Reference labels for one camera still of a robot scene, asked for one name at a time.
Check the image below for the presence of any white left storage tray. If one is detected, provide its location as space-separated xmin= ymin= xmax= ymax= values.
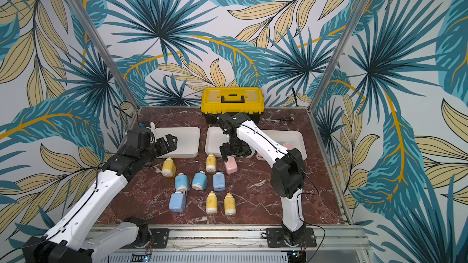
xmin=153 ymin=127 xmax=201 ymax=159

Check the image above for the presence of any white middle storage tray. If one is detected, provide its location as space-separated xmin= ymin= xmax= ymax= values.
xmin=204 ymin=126 xmax=255 ymax=158

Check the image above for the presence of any pink pencil sharpener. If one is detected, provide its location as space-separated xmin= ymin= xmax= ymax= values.
xmin=283 ymin=143 xmax=293 ymax=150
xmin=225 ymin=156 xmax=238 ymax=174

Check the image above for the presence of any blue pencil sharpener middle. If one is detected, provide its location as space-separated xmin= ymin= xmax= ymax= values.
xmin=191 ymin=171 xmax=208 ymax=191

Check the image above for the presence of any blue pencil sharpener right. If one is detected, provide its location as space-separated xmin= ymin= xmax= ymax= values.
xmin=213 ymin=172 xmax=226 ymax=192

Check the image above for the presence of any blue pencil sharpener left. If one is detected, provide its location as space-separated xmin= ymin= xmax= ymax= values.
xmin=174 ymin=173 xmax=190 ymax=193

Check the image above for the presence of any yellow black toolbox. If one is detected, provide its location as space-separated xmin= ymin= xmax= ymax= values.
xmin=201 ymin=87 xmax=265 ymax=125

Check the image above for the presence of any yellow pencil sharpener far left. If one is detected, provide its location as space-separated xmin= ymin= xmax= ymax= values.
xmin=161 ymin=157 xmax=176 ymax=178

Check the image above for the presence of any yellow pencil sharpener lower right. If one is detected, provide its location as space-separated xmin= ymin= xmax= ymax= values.
xmin=224 ymin=192 xmax=236 ymax=216

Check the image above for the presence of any yellow pencil sharpener lower left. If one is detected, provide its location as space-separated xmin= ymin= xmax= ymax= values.
xmin=205 ymin=191 xmax=218 ymax=215

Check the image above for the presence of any blue pencil sharpener bottom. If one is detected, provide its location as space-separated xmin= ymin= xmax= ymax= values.
xmin=168 ymin=191 xmax=186 ymax=213

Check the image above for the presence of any yellow pencil sharpener upper middle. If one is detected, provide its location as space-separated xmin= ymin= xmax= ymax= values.
xmin=205 ymin=153 xmax=216 ymax=174

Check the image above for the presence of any blue pencil sharpener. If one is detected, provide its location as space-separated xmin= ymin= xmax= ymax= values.
xmin=174 ymin=173 xmax=190 ymax=193
xmin=191 ymin=171 xmax=208 ymax=191
xmin=168 ymin=191 xmax=186 ymax=213
xmin=213 ymin=172 xmax=226 ymax=192

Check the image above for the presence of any yellow pencil sharpener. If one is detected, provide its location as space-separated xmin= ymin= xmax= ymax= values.
xmin=224 ymin=192 xmax=236 ymax=216
xmin=205 ymin=191 xmax=218 ymax=215
xmin=205 ymin=153 xmax=216 ymax=174
xmin=161 ymin=157 xmax=176 ymax=178

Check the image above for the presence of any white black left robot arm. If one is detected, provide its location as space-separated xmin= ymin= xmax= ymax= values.
xmin=22 ymin=127 xmax=177 ymax=263

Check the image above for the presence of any black yellow screwdriver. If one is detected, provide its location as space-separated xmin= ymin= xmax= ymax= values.
xmin=275 ymin=116 xmax=295 ymax=122

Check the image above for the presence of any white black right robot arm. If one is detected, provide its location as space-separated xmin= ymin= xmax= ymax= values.
xmin=216 ymin=113 xmax=307 ymax=246

